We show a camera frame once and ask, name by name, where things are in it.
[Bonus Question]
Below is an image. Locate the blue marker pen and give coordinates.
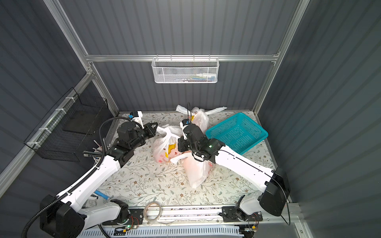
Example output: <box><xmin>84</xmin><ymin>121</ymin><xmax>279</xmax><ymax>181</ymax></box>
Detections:
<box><xmin>94</xmin><ymin>190</ymin><xmax>111</xmax><ymax>200</ymax></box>

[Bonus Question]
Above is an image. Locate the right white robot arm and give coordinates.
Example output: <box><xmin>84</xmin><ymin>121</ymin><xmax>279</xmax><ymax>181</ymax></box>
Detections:
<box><xmin>178</xmin><ymin>124</ymin><xmax>291</xmax><ymax>221</ymax></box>

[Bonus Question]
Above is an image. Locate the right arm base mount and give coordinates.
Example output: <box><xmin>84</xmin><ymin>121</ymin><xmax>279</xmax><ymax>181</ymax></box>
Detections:
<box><xmin>218</xmin><ymin>206</ymin><xmax>263</xmax><ymax>223</ymax></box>

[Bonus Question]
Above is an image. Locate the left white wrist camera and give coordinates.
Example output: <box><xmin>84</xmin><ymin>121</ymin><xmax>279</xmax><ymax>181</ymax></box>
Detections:
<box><xmin>129</xmin><ymin>111</ymin><xmax>144</xmax><ymax>129</ymax></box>

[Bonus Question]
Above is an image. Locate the teal plastic basket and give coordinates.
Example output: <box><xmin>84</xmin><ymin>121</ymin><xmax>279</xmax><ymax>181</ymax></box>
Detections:
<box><xmin>205</xmin><ymin>113</ymin><xmax>268</xmax><ymax>155</ymax></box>

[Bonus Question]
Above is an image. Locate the black wire wall basket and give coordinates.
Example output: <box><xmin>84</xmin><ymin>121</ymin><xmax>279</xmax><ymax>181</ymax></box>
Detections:
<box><xmin>24</xmin><ymin>89</ymin><xmax>111</xmax><ymax>162</ymax></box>

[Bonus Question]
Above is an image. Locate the white plastic bag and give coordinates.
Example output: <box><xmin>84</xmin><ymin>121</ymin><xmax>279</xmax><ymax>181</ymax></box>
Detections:
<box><xmin>152</xmin><ymin>124</ymin><xmax>185</xmax><ymax>164</ymax></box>

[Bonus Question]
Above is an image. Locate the clear plastic bag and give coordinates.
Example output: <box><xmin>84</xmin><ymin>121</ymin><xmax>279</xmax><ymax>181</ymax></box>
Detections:
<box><xmin>170</xmin><ymin>152</ymin><xmax>214</xmax><ymax>188</ymax></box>

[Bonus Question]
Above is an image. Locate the cartoon printed plastic bag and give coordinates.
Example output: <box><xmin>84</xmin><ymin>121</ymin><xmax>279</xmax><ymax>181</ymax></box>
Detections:
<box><xmin>176</xmin><ymin>105</ymin><xmax>227</xmax><ymax>133</ymax></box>

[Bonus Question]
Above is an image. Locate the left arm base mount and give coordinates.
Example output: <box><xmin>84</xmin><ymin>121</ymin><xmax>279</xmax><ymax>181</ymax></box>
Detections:
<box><xmin>102</xmin><ymin>208</ymin><xmax>144</xmax><ymax>226</ymax></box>

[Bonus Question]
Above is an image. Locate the white wire wall basket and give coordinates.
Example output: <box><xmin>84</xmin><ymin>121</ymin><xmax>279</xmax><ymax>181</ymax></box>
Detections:
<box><xmin>151</xmin><ymin>56</ymin><xmax>220</xmax><ymax>84</ymax></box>

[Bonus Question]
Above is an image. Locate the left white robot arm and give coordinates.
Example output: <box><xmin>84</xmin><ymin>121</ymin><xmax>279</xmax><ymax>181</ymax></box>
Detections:
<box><xmin>36</xmin><ymin>121</ymin><xmax>158</xmax><ymax>238</ymax></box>

